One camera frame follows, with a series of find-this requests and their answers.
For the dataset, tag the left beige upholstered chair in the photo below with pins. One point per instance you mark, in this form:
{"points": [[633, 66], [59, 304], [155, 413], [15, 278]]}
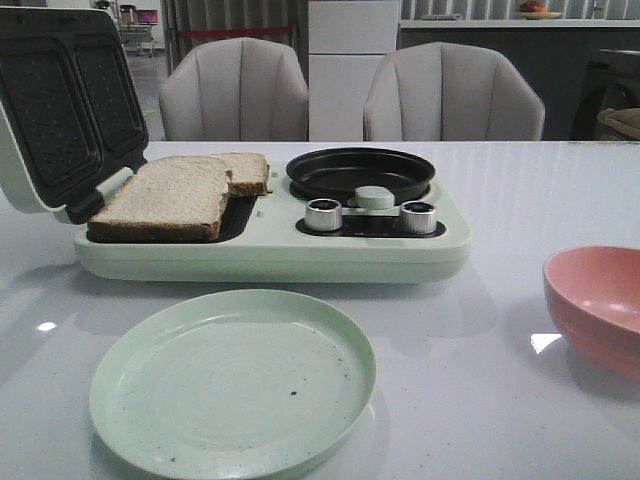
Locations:
{"points": [[239, 89]]}

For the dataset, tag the right silver control knob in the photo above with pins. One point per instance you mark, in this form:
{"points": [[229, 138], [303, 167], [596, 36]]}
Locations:
{"points": [[417, 217]]}

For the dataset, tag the mint green sandwich maker lid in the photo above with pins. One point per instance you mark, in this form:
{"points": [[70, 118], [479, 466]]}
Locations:
{"points": [[72, 129]]}

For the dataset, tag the left silver control knob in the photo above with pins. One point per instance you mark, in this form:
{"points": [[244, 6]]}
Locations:
{"points": [[323, 215]]}

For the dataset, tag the white cabinet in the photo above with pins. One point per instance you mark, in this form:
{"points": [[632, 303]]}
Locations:
{"points": [[347, 40]]}

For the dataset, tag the mint green breakfast maker base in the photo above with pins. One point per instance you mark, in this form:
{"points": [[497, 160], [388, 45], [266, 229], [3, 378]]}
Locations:
{"points": [[272, 249]]}

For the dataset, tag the fruit bowl on counter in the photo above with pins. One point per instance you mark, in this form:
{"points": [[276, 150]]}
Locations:
{"points": [[534, 10]]}

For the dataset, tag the beige upholstered chair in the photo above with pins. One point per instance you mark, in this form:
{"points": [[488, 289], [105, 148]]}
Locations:
{"points": [[239, 89], [451, 92]]}

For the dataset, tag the right beige upholstered chair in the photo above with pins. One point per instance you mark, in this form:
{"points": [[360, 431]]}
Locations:
{"points": [[451, 92]]}

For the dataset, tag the silver control knob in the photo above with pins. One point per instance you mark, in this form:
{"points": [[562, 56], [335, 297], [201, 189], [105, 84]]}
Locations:
{"points": [[323, 215], [417, 217]]}

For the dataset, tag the dark washing machine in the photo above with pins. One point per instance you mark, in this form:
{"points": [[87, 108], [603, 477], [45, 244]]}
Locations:
{"points": [[610, 81]]}

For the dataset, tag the bread slice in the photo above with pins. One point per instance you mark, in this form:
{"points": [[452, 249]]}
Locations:
{"points": [[176, 199], [249, 173]]}

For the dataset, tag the black round frying pan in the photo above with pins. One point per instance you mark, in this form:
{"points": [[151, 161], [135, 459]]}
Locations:
{"points": [[337, 172]]}

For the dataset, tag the mint green round plate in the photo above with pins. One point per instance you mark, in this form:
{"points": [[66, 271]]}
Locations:
{"points": [[240, 384]]}

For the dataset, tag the pink bowl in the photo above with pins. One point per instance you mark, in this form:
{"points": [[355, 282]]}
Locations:
{"points": [[592, 295]]}

